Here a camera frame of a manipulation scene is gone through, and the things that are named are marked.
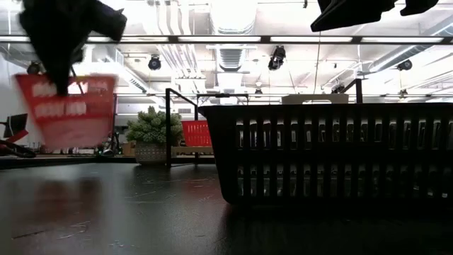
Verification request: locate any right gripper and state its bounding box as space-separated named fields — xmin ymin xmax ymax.
xmin=310 ymin=0 xmax=440 ymax=33

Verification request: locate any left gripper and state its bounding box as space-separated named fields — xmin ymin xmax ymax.
xmin=19 ymin=0 xmax=127 ymax=96

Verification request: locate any red plastic mesh basket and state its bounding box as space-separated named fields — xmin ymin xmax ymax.
xmin=13 ymin=73 xmax=117 ymax=149
xmin=181 ymin=120 xmax=213 ymax=148

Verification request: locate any black plastic mesh basket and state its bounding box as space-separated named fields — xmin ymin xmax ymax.
xmin=197 ymin=102 xmax=453 ymax=206

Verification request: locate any black monitor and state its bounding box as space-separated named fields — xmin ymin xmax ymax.
xmin=2 ymin=113 xmax=29 ymax=140

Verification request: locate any brown cardboard box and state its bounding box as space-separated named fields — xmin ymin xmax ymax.
xmin=121 ymin=140 xmax=138 ymax=157

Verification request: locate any green potted artificial plant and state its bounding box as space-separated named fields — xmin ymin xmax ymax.
xmin=125 ymin=105 xmax=184 ymax=166

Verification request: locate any black table mat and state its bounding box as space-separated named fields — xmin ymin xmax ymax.
xmin=0 ymin=161 xmax=453 ymax=255

